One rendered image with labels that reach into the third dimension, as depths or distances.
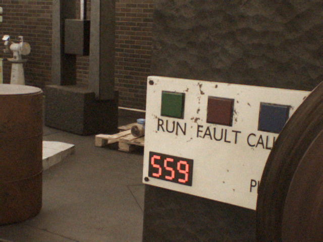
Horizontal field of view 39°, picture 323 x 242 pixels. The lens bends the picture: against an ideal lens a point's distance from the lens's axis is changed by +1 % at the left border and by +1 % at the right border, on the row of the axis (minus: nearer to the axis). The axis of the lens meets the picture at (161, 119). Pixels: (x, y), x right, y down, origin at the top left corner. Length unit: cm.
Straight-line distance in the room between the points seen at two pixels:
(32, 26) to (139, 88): 266
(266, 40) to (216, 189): 23
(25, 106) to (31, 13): 630
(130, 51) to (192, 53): 719
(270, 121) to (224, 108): 7
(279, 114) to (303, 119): 14
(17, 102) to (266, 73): 255
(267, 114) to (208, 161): 12
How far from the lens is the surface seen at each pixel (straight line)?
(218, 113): 68
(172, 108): 71
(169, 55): 74
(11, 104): 309
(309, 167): 50
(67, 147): 488
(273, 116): 65
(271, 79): 68
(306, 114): 51
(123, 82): 801
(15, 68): 910
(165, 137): 73
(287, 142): 52
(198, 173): 72
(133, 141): 505
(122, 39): 799
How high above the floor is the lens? 131
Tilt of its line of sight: 11 degrees down
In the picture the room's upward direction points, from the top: 3 degrees clockwise
